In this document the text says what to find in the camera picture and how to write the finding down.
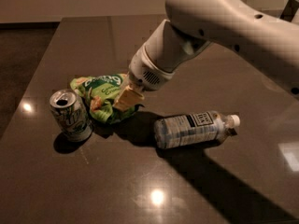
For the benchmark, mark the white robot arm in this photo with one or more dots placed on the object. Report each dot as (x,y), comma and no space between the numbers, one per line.
(270,44)

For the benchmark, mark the green rice chip bag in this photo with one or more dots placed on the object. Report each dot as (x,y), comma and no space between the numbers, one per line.
(99,94)

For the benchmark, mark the clear plastic tea bottle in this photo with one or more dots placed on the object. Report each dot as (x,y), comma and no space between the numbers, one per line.
(189,129)

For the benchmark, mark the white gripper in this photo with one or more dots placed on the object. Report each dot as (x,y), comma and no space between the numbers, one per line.
(144,69)

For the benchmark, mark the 7up soda can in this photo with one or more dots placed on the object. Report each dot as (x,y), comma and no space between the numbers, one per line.
(71,115)

